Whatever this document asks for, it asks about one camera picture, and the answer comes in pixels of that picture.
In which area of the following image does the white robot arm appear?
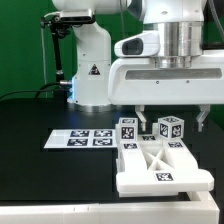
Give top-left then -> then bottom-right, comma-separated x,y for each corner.
52,0 -> 224,122

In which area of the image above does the white chair back frame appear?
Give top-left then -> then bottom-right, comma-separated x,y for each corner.
116,135 -> 214,197

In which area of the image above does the white chair nut cube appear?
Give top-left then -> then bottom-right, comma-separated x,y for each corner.
119,118 -> 138,141
158,116 -> 184,140

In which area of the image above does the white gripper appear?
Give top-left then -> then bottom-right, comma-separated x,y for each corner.
108,50 -> 224,132

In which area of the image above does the black camera stand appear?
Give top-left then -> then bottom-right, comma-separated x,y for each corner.
35,15 -> 71,99

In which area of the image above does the white corner fence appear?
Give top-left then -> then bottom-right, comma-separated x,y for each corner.
0,192 -> 220,224

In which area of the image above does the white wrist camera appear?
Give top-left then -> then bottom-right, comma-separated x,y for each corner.
114,30 -> 160,58

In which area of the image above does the grey camera on stand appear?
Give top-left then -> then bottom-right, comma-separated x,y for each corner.
59,9 -> 93,23

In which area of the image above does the black cable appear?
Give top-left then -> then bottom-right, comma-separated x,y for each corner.
0,82 -> 63,102

